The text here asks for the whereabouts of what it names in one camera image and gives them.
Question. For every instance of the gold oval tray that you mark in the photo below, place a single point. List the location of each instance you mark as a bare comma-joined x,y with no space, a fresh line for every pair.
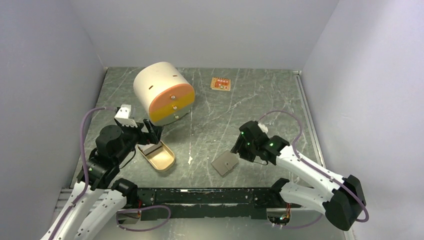
161,159

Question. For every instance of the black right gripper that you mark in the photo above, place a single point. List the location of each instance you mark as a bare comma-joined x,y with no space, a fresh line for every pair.
239,147

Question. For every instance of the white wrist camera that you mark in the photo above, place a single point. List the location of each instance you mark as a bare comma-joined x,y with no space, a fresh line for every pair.
263,127
125,116

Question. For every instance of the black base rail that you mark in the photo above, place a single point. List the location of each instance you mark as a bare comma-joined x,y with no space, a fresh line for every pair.
195,203

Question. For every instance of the cream cylindrical drawer box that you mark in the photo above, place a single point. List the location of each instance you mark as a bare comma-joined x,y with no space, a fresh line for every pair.
164,93

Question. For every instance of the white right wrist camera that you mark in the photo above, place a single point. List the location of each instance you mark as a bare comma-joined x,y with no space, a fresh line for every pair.
263,127

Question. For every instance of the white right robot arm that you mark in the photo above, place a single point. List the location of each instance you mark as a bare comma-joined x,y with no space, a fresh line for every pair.
340,199

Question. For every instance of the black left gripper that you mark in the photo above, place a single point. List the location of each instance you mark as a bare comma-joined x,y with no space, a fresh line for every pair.
152,136

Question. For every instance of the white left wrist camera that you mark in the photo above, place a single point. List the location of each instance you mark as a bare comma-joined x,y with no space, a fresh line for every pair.
125,116

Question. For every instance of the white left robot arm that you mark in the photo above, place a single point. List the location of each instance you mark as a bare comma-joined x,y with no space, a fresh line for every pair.
96,196

